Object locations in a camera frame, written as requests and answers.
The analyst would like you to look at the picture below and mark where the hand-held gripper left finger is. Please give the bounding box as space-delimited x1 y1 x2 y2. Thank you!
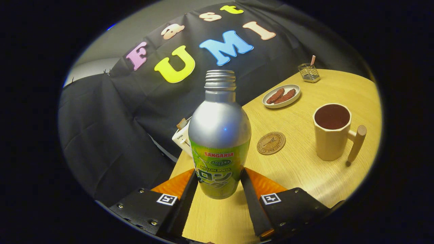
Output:
108 168 199 239

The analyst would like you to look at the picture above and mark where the wire mesh holder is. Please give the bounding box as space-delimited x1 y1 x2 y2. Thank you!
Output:
298 63 320 83

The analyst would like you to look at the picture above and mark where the white toaster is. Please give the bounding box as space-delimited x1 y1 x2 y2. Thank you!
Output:
172 117 194 158

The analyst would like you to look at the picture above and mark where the cream cup with wooden handle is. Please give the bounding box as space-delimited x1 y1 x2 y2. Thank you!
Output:
313 103 368 165

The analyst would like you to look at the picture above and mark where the silver bottle with green label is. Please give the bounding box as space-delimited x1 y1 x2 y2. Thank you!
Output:
188 69 252 200

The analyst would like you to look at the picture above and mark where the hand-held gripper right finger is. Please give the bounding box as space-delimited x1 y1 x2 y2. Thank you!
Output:
240 167 331 242

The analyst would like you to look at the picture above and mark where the wooden table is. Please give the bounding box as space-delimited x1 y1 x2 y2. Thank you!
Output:
169 69 383 244

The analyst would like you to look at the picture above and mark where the brown meat piece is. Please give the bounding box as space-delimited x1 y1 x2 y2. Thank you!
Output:
266 88 285 104
274 89 296 104

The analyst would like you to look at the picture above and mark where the round wooden coaster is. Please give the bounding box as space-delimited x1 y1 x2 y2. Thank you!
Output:
257 131 286 156

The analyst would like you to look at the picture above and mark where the white round plate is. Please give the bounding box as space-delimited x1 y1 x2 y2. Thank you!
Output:
262 84 301 109

